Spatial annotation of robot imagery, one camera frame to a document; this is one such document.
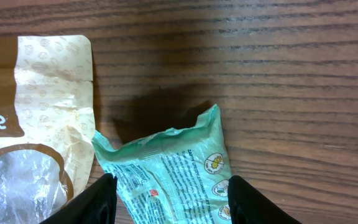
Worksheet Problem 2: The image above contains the beige brown paper pouch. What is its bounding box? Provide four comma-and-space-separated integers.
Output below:
0, 35, 96, 223

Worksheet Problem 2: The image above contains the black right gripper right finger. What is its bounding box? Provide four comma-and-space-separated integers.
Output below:
228, 175, 300, 224

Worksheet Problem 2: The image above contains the teal white snack packet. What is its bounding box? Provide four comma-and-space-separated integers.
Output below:
92, 105, 232, 224

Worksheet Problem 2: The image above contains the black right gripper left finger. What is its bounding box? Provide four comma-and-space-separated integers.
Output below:
41, 173, 117, 224

